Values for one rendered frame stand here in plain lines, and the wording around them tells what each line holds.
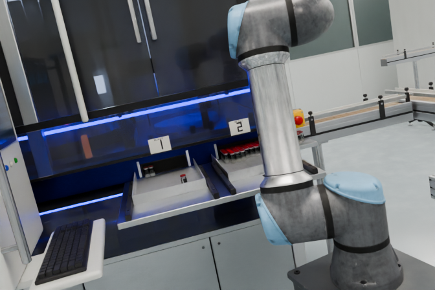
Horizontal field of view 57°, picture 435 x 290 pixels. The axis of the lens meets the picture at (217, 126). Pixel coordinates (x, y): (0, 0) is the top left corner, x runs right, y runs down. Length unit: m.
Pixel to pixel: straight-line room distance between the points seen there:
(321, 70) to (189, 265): 5.40
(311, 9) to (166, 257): 1.25
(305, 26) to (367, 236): 0.45
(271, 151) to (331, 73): 6.09
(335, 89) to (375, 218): 6.13
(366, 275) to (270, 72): 0.46
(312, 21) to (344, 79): 6.15
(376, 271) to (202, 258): 1.03
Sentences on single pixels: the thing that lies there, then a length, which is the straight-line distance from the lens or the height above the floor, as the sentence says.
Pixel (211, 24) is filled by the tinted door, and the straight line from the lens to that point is 1.66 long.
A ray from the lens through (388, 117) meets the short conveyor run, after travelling 2.08.
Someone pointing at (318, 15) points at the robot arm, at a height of 1.36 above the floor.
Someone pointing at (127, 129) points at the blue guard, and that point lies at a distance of 1.63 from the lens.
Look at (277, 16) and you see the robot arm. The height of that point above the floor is 1.38.
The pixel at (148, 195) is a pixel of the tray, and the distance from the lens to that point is 1.42.
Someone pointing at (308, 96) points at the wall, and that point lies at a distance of 6.77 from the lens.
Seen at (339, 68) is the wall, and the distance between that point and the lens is 6.98.
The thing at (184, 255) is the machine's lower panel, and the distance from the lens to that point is 1.80.
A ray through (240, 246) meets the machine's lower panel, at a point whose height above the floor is 0.50.
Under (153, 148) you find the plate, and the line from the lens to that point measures 1.64.
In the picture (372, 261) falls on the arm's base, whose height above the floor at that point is 0.86.
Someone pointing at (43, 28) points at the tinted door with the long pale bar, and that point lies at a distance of 1.67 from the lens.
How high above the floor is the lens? 1.32
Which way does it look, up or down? 10 degrees down
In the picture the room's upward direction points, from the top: 11 degrees counter-clockwise
